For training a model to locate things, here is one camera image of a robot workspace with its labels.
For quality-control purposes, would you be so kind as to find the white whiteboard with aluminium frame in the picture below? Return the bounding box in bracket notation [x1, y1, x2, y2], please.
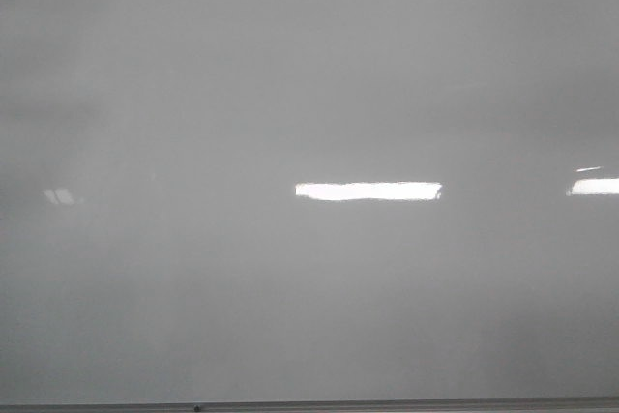
[1, 0, 618, 404]

